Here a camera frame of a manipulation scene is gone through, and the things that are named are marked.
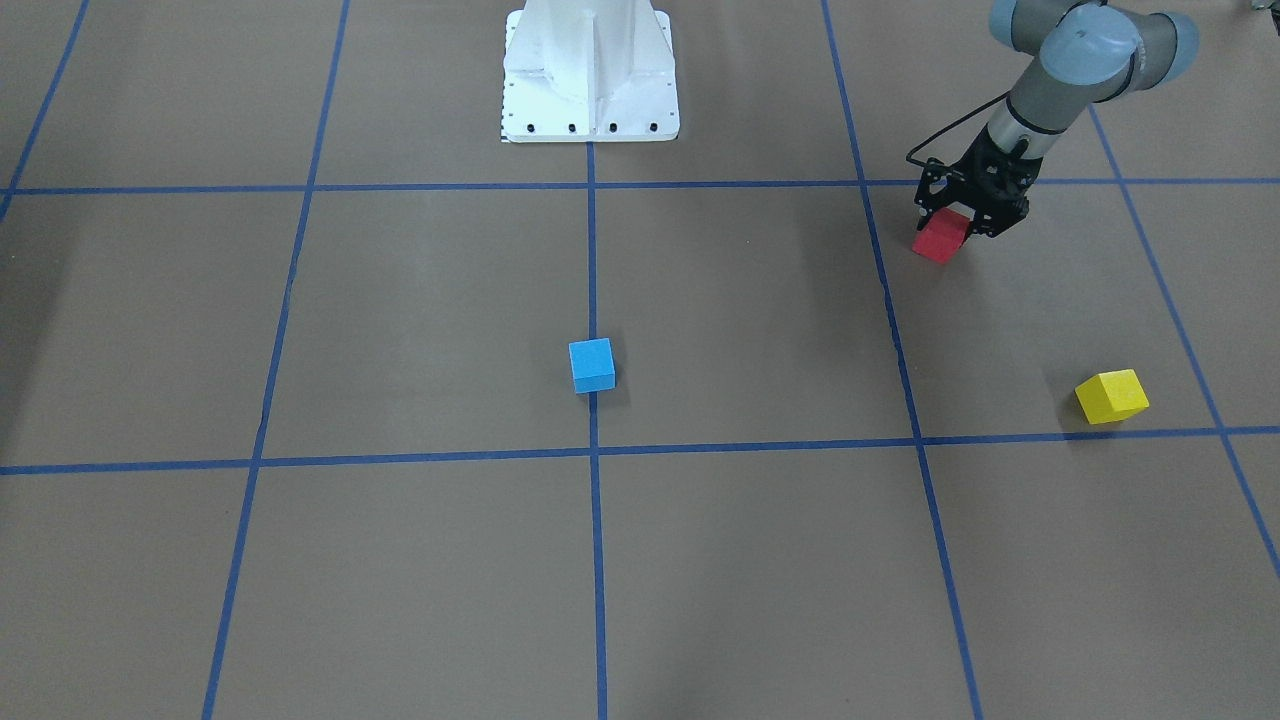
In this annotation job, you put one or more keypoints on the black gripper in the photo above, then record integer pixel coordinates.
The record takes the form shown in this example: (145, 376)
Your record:
(990, 171)

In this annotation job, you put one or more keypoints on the red cube block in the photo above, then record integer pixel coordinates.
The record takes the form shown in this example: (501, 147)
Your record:
(941, 236)

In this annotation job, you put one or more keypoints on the yellow cube block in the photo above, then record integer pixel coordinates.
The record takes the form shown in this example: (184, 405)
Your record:
(1107, 397)

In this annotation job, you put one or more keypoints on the blue cube block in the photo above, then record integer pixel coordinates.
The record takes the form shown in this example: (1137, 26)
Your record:
(592, 366)

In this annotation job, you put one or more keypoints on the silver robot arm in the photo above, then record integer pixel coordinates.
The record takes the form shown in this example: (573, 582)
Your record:
(1081, 53)

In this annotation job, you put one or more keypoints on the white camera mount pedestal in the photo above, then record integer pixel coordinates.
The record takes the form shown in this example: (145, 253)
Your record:
(589, 72)

